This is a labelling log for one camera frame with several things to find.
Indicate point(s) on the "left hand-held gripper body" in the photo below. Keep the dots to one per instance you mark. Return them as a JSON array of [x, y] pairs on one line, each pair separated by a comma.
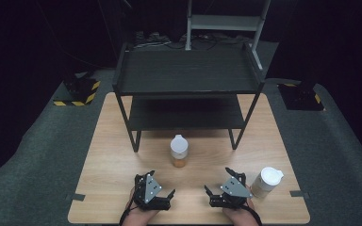
[[149, 188]]

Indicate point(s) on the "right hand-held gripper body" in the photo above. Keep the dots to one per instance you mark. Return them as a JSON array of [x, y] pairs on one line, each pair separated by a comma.
[[232, 191]]

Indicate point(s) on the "jar with orange contents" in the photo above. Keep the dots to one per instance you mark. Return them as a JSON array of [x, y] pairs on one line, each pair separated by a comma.
[[179, 150]]

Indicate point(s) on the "black two-tier shelf rack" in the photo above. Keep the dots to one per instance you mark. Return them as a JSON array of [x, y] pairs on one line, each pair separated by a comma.
[[185, 72]]

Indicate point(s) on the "person's right hand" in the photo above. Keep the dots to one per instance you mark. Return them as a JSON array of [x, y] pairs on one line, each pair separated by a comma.
[[240, 216]]

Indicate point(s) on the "person's left hand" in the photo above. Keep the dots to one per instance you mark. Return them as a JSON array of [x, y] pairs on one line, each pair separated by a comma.
[[139, 217]]

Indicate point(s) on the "grey tape piece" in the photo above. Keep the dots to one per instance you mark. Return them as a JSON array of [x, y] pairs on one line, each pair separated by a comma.
[[76, 197], [299, 194]]

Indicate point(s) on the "black base with striped edge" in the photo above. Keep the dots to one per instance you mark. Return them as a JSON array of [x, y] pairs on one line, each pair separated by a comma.
[[78, 89], [300, 97]]

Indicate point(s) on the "grey metal stand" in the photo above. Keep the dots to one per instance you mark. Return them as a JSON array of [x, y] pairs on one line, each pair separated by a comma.
[[226, 22]]

